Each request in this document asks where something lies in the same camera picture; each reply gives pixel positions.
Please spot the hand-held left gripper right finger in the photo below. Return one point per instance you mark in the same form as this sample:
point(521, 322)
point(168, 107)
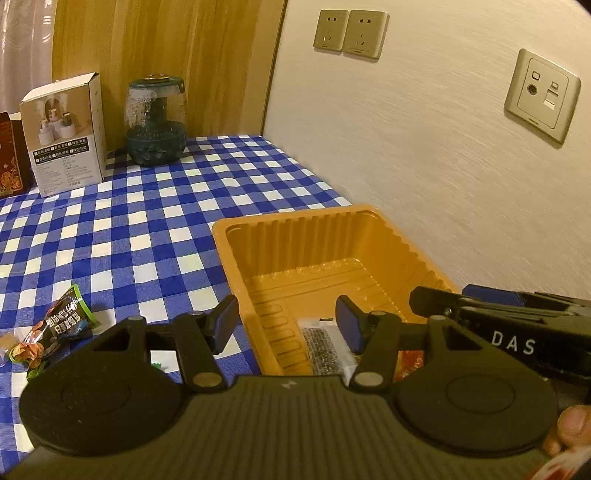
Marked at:
point(348, 327)

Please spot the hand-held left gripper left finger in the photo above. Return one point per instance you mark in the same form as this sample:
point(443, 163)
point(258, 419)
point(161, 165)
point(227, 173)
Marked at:
point(226, 321)

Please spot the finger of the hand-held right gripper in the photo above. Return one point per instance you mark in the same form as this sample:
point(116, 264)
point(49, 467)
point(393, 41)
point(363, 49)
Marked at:
point(494, 294)
point(434, 302)

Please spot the clear packet of dark snack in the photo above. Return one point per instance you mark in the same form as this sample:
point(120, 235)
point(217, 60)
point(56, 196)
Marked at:
point(323, 346)

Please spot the large red snack packet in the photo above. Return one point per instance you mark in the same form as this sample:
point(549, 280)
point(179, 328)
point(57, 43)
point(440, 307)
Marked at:
point(407, 361)

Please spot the small green candy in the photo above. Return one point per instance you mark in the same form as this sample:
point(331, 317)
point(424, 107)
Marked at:
point(158, 367)

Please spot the orange plastic tray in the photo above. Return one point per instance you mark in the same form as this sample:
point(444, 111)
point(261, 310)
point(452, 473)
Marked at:
point(300, 258)

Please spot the black green snack packet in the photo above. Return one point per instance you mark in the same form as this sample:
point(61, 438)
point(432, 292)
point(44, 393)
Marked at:
point(60, 318)

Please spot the orange brown snack packet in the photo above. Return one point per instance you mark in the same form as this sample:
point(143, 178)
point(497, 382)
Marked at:
point(25, 355)

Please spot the person's right hand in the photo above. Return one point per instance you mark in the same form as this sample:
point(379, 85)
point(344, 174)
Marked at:
point(575, 429)

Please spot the red white cloth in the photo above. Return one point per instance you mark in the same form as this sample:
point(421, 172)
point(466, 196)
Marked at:
point(556, 466)

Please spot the blue checked tablecloth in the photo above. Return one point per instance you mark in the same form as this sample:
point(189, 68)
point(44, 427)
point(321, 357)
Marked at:
point(138, 221)

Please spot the glass jar with green lid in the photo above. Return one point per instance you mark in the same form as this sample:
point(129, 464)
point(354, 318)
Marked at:
point(154, 129)

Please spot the white cardboard box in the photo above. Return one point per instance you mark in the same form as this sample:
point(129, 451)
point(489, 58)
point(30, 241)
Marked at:
point(64, 143)

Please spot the yellow curtain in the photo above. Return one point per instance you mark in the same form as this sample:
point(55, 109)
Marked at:
point(184, 60)

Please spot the red patterned box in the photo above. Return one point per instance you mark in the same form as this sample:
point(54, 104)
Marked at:
point(11, 161)

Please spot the white sheer curtain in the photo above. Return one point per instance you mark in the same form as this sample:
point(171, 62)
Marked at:
point(23, 46)

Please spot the wall data outlet panel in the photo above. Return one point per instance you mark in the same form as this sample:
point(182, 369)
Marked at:
point(542, 94)

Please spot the wall power socket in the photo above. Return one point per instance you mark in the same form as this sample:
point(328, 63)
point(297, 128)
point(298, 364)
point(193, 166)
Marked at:
point(365, 34)
point(330, 30)

